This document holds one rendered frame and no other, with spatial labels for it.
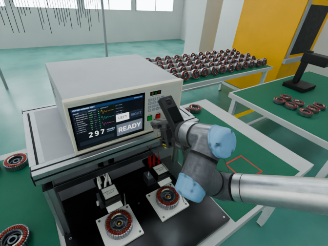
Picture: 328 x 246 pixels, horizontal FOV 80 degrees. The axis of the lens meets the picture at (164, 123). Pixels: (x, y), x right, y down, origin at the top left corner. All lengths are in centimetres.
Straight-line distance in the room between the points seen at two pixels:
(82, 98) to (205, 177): 41
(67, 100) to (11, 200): 69
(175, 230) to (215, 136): 57
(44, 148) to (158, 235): 56
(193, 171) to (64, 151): 47
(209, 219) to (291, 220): 133
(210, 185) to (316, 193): 21
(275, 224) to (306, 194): 163
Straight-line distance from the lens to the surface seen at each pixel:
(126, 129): 74
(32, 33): 694
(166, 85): 74
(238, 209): 110
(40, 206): 112
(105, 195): 84
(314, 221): 236
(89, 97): 63
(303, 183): 53
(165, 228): 94
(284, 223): 218
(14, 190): 123
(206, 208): 102
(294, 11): 400
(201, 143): 48
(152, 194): 100
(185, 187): 48
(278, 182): 53
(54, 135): 85
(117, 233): 88
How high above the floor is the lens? 160
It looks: 34 degrees down
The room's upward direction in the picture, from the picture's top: 5 degrees clockwise
